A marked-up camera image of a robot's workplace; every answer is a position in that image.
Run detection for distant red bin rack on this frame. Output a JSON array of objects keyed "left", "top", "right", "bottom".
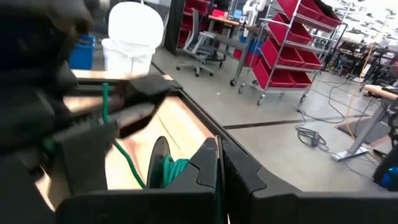
[{"left": 177, "top": 0, "right": 215, "bottom": 50}]

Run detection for blue floor bin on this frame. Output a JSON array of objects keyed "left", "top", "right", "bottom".
[{"left": 68, "top": 33, "right": 96, "bottom": 71}]

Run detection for metal shelf rack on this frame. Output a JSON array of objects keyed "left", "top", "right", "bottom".
[{"left": 238, "top": 0, "right": 349, "bottom": 106}]

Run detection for grey office chair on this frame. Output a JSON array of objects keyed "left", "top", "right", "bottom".
[{"left": 175, "top": 7, "right": 225, "bottom": 78}]

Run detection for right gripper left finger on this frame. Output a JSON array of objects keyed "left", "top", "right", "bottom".
[{"left": 55, "top": 138, "right": 219, "bottom": 224}]

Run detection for green cord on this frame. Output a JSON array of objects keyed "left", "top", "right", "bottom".
[{"left": 42, "top": 82, "right": 191, "bottom": 190}]

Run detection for black foam cord spool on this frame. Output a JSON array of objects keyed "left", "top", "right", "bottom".
[{"left": 146, "top": 136, "right": 225, "bottom": 224}]

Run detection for long black floor cable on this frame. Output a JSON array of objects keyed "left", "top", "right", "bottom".
[{"left": 294, "top": 77, "right": 374, "bottom": 126}]

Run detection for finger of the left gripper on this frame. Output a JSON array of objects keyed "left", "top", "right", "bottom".
[
  {"left": 108, "top": 103, "right": 157, "bottom": 140},
  {"left": 123, "top": 75, "right": 183, "bottom": 106}
]

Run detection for wooden desk with grey legs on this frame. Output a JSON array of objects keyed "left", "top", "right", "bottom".
[{"left": 207, "top": 14, "right": 262, "bottom": 88}]

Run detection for wooden workstation table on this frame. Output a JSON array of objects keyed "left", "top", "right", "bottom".
[{"left": 363, "top": 83, "right": 398, "bottom": 102}]

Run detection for thin yellow drop cable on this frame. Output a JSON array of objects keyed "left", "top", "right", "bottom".
[{"left": 345, "top": 42, "right": 374, "bottom": 140}]

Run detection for grey desk leg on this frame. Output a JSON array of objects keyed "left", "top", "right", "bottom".
[{"left": 330, "top": 104, "right": 390, "bottom": 162}]

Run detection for red plastic shelf bin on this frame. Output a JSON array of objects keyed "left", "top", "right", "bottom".
[
  {"left": 260, "top": 37, "right": 323, "bottom": 70},
  {"left": 267, "top": 21, "right": 314, "bottom": 46},
  {"left": 275, "top": 0, "right": 343, "bottom": 29},
  {"left": 252, "top": 57, "right": 313, "bottom": 90}
]

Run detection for dark floor cable bundle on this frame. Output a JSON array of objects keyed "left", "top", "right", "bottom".
[{"left": 295, "top": 126, "right": 330, "bottom": 152}]

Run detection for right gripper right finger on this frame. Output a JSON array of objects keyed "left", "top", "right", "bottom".
[{"left": 221, "top": 141, "right": 398, "bottom": 224}]

